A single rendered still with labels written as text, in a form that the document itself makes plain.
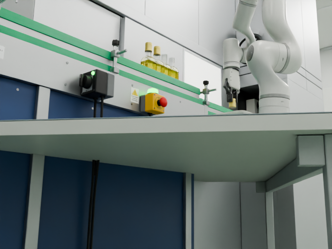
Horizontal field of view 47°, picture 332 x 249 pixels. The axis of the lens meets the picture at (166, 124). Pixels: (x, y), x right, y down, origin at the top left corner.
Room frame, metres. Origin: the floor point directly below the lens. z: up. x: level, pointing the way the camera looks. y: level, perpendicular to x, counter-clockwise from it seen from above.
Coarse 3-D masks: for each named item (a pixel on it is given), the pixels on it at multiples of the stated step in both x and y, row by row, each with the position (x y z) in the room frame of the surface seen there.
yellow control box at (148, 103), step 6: (144, 96) 1.42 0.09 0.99; (150, 96) 1.40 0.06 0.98; (156, 96) 1.40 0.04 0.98; (162, 96) 1.43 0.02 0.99; (144, 102) 1.42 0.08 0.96; (150, 102) 1.40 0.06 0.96; (156, 102) 1.40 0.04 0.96; (144, 108) 1.42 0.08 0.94; (150, 108) 1.40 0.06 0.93; (156, 108) 1.41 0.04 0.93; (162, 108) 1.43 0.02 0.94; (156, 114) 1.46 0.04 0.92
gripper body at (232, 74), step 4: (228, 68) 1.81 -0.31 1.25; (232, 68) 1.81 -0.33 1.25; (236, 68) 1.81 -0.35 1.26; (224, 72) 1.82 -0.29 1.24; (228, 72) 1.80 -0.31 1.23; (232, 72) 1.81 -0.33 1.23; (236, 72) 1.83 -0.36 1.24; (224, 76) 1.82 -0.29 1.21; (228, 76) 1.80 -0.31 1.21; (232, 76) 1.81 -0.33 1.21; (236, 76) 1.83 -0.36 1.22; (224, 80) 1.82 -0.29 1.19; (228, 80) 1.80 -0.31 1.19; (232, 80) 1.81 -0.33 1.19; (236, 80) 1.83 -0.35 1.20; (228, 84) 1.82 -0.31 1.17; (232, 84) 1.81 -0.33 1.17; (236, 84) 1.84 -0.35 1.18; (232, 88) 1.85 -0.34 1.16; (236, 88) 1.84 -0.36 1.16
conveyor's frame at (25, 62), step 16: (0, 48) 1.01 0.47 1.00; (16, 48) 1.04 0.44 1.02; (32, 48) 1.08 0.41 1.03; (0, 64) 1.01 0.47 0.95; (16, 64) 1.05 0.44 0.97; (32, 64) 1.08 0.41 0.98; (48, 64) 1.12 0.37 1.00; (64, 64) 1.17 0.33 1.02; (80, 64) 1.21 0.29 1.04; (16, 80) 1.07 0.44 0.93; (32, 80) 1.09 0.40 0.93; (48, 80) 1.13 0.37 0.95; (64, 80) 1.17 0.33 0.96; (128, 80) 1.39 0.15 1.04; (48, 96) 1.14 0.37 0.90; (80, 96) 1.23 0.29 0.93; (128, 96) 1.39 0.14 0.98; (176, 96) 1.61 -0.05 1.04; (176, 112) 1.61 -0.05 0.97; (192, 112) 1.70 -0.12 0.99
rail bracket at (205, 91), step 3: (204, 81) 1.78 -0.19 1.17; (207, 81) 1.78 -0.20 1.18; (204, 84) 1.79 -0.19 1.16; (207, 84) 1.79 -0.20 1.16; (204, 90) 1.78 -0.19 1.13; (207, 90) 1.78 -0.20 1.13; (210, 90) 1.77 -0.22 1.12; (213, 90) 1.76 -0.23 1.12; (201, 93) 1.81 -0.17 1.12; (204, 93) 1.79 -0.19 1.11; (207, 93) 1.78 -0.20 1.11; (204, 102) 1.78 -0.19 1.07; (207, 102) 1.78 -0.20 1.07; (207, 105) 1.80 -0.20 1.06
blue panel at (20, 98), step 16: (0, 80) 1.03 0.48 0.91; (0, 96) 1.04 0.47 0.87; (16, 96) 1.07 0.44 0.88; (32, 96) 1.11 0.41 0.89; (64, 96) 1.20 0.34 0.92; (0, 112) 1.04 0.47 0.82; (16, 112) 1.08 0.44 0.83; (32, 112) 1.12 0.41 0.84; (48, 112) 1.16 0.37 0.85; (64, 112) 1.20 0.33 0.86; (80, 112) 1.25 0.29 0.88; (96, 112) 1.30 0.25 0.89; (112, 112) 1.36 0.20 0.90; (128, 112) 1.42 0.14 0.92
